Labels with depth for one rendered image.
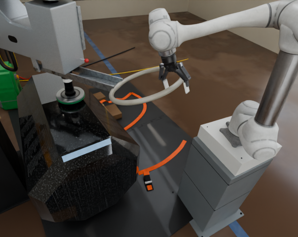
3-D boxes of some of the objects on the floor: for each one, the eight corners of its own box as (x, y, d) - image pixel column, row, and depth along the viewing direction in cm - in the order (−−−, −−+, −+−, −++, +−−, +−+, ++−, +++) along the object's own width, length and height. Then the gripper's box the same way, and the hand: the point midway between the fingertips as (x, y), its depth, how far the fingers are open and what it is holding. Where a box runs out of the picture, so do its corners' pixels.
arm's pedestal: (208, 173, 230) (232, 117, 178) (244, 215, 198) (285, 161, 145) (169, 192, 211) (183, 134, 159) (201, 241, 178) (231, 189, 126)
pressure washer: (2, 97, 308) (-27, 36, 252) (29, 94, 318) (7, 35, 262) (-2, 112, 283) (-35, 49, 227) (27, 108, 294) (3, 46, 237)
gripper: (192, 49, 102) (200, 89, 112) (154, 52, 119) (164, 87, 129) (184, 55, 98) (193, 96, 108) (145, 58, 115) (156, 93, 125)
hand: (176, 89), depth 118 cm, fingers open, 13 cm apart
